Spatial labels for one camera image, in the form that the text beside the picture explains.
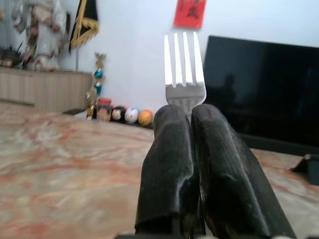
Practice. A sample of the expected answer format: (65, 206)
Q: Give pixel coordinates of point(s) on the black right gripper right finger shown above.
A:
(224, 169)

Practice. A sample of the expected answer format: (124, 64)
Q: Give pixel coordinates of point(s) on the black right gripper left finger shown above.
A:
(167, 159)

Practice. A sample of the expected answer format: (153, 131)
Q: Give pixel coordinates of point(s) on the silver metal fork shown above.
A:
(184, 72)

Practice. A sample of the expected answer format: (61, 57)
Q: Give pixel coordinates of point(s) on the orange ball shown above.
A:
(145, 117)

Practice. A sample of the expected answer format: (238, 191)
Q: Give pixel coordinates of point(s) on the white and blue painted ball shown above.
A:
(131, 115)

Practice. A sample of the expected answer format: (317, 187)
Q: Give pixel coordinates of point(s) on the black and white character ball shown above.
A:
(117, 114)

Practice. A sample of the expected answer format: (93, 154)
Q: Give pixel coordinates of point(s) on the jar with red lid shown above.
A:
(103, 109)

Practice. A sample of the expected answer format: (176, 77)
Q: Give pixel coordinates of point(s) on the black device on table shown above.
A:
(307, 168)

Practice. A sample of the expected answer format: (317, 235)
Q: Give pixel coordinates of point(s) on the black flat screen television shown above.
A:
(264, 92)

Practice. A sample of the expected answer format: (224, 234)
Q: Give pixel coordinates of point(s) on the small gold trophy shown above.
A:
(91, 102)

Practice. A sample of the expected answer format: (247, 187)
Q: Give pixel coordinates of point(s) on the gold and blue trophy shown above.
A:
(99, 74)

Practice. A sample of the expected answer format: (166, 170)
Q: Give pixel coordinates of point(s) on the beige wooden sideboard cabinet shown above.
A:
(45, 87)

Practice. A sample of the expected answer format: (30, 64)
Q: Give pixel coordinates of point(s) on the red paper with black calligraphy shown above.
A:
(190, 12)

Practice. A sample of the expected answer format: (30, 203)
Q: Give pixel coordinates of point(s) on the black flag with gold fringe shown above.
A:
(84, 22)

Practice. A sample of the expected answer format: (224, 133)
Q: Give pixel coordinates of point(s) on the white robed figurine statue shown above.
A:
(46, 32)

